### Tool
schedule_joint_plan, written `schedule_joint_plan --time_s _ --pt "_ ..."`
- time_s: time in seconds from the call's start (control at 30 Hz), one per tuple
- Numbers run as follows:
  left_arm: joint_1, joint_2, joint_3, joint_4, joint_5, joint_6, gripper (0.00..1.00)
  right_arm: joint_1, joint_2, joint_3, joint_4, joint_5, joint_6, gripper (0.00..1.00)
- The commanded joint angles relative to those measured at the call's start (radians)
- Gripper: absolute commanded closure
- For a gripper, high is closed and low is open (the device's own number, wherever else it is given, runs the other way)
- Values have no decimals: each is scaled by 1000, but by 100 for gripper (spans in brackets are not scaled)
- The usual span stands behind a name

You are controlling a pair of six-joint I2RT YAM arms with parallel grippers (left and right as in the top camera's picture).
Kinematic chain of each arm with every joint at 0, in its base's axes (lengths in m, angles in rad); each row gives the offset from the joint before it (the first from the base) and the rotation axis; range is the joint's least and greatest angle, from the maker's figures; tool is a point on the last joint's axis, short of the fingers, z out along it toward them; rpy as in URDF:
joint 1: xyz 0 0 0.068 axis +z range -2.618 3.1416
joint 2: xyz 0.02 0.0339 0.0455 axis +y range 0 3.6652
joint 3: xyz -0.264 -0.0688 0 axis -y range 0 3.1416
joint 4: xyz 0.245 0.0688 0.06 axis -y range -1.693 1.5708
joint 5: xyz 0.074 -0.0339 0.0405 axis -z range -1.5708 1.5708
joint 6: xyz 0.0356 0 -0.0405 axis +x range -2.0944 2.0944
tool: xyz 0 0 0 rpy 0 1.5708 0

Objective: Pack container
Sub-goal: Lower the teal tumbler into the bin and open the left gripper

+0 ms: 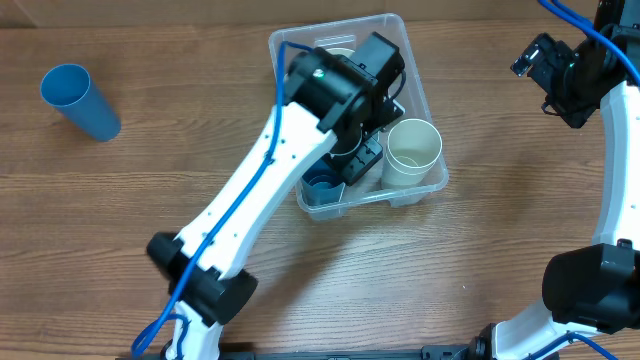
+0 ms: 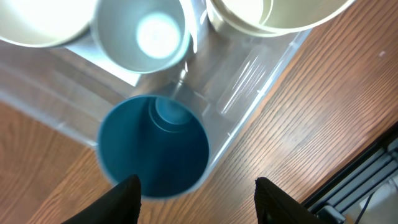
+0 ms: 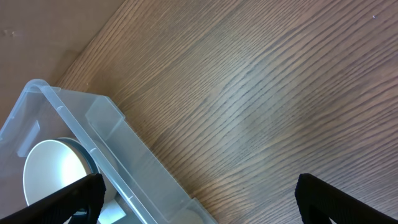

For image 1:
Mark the dark blue tumbler front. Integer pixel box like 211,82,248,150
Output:
301,160,346,206

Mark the dark blue tumbler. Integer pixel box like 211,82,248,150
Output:
301,160,346,206
40,64,121,142

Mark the dark blue tumbler far left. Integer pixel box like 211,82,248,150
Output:
40,64,121,142

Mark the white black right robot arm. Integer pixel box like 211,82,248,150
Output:
455,0,639,360

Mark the cream bowl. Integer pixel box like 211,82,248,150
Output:
326,48,354,58

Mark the cream tumbler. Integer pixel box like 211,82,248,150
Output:
385,119,443,175
381,150,435,188

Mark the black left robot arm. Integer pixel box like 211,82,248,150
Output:
131,32,406,359

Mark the clear plastic storage bin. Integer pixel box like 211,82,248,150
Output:
269,13,449,221

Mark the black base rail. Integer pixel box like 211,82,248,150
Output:
115,343,476,360

